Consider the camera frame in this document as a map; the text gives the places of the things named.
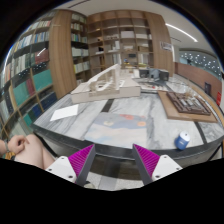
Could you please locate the white architectural model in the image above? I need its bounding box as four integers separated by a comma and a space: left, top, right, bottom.
71, 64, 141, 104

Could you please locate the person's bare knee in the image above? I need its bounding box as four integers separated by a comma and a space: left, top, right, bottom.
15, 134, 55, 170

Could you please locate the grey model on table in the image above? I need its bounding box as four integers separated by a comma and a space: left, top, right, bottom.
139, 68, 169, 81

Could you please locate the wooden back wall shelving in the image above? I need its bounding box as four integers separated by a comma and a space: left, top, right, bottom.
87, 10, 174, 76

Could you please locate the wooden bookshelf with books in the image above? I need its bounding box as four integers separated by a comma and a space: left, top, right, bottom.
0, 10, 91, 139

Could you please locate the person's left hand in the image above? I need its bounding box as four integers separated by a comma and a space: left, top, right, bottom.
8, 135, 29, 154

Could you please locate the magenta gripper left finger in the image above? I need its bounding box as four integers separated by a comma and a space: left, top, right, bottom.
47, 144, 96, 186

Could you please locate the white sheet of paper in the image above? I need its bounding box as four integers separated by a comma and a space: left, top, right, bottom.
51, 105, 79, 121

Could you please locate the brown site model on board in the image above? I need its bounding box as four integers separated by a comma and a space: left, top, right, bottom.
158, 91, 217, 123

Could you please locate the pastel printed mouse pad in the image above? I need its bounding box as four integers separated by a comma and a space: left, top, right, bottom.
85, 112, 147, 149

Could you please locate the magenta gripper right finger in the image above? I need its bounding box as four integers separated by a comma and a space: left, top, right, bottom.
132, 144, 182, 185

